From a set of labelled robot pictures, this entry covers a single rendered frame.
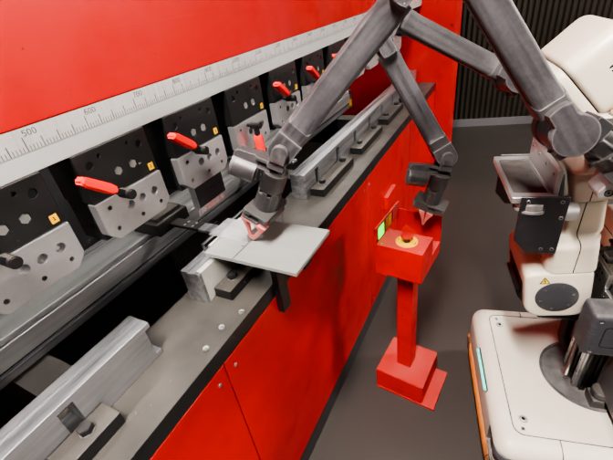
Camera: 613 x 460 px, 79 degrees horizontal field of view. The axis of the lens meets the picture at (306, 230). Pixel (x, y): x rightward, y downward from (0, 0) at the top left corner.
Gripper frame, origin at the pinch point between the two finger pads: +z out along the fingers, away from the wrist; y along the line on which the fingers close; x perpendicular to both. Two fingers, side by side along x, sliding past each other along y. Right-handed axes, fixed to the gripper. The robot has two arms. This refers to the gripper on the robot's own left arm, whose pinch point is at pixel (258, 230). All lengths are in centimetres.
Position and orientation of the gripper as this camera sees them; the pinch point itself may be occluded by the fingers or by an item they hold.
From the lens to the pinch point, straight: 96.2
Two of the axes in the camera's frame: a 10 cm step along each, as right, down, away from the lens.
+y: -4.5, 5.4, -7.2
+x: 8.5, 5.1, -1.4
